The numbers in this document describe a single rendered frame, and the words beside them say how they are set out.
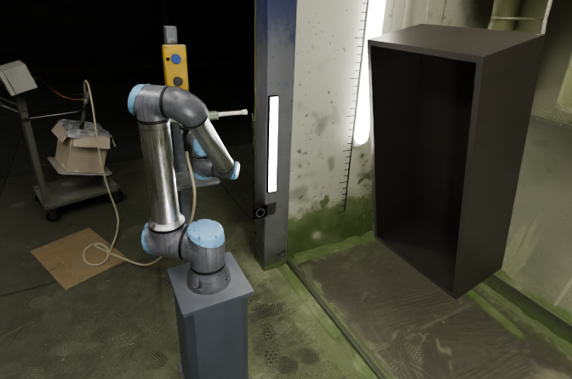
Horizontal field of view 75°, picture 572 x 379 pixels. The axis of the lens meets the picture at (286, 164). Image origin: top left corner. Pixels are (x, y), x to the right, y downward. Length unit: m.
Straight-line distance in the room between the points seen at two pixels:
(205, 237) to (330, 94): 1.31
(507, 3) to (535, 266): 1.65
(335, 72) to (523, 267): 1.72
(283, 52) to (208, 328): 1.47
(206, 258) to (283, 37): 1.27
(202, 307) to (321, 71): 1.50
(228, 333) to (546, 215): 2.10
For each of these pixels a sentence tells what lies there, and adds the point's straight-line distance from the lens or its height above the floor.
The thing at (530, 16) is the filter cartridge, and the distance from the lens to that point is 2.91.
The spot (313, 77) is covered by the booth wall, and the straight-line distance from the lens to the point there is 2.35.
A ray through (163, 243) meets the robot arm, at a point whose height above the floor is 0.86.
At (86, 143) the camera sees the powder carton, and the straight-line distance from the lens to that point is 3.54.
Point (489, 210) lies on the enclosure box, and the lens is 1.92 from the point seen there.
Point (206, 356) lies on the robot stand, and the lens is 1.87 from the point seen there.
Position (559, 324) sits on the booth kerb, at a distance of 2.83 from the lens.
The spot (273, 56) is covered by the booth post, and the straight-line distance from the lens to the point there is 2.20.
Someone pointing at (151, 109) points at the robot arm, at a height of 1.42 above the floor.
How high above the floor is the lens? 1.78
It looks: 23 degrees down
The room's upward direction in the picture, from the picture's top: 2 degrees clockwise
